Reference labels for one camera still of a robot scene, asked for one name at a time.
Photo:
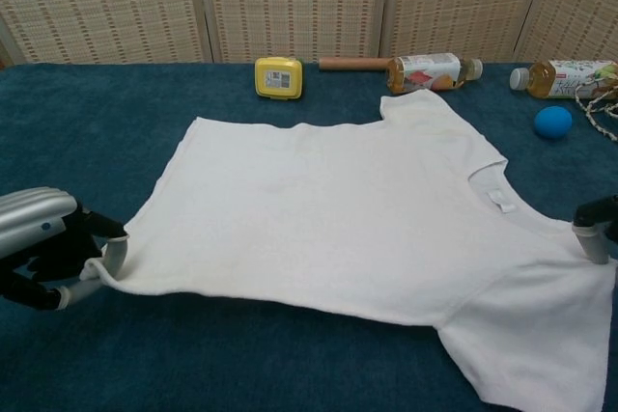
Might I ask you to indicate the white T-shirt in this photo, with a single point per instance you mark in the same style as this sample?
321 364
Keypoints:
314 228

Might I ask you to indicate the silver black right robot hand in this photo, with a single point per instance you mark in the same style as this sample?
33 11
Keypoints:
598 233

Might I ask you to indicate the teal blue table cloth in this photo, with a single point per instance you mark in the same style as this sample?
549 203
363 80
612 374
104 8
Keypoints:
72 142

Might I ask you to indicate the tea bottle orange label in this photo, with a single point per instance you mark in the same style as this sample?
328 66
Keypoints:
420 75

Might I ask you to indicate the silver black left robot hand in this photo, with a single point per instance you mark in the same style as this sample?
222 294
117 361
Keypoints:
34 219

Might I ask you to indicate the blue ball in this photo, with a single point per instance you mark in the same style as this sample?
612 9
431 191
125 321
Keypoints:
553 120

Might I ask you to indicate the wooden stick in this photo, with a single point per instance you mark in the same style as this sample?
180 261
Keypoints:
352 64

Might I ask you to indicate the yellow green square box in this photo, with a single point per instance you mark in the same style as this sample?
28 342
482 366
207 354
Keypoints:
277 76

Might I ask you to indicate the tea bottle white green label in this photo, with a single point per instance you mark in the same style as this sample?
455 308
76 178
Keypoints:
545 76

